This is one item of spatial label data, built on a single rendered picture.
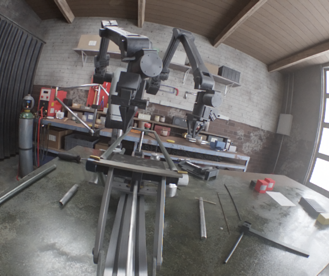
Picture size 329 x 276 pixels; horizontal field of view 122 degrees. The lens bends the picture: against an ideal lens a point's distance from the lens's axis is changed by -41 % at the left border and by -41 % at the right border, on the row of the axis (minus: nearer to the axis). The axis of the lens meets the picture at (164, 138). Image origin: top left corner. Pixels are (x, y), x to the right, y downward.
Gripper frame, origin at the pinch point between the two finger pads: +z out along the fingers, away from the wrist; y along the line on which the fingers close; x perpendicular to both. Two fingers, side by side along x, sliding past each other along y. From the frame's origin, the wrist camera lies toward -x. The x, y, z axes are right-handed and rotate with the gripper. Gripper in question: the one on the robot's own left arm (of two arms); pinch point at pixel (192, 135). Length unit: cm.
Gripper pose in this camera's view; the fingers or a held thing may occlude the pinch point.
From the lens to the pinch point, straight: 70.4
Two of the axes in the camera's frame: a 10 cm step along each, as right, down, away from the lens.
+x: -8.5, -0.9, -5.2
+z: -2.3, 9.5, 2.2
